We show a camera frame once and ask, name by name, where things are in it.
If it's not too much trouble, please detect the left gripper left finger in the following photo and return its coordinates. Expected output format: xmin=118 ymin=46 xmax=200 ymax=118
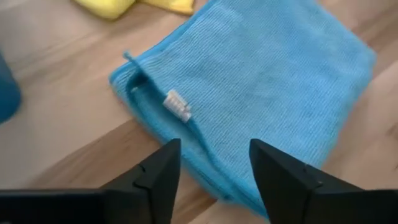
xmin=0 ymin=138 xmax=182 ymax=224

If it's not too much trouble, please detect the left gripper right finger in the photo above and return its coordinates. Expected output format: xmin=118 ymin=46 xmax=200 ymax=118
xmin=248 ymin=138 xmax=398 ymax=224

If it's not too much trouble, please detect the blue microfiber towel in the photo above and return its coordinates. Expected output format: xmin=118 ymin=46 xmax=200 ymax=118
xmin=108 ymin=0 xmax=377 ymax=218

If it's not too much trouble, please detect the yellow microfiber towel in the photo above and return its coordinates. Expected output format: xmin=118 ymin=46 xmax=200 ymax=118
xmin=73 ymin=0 xmax=195 ymax=20

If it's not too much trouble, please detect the teal plastic bin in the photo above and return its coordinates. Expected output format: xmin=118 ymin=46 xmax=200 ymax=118
xmin=0 ymin=52 xmax=22 ymax=124

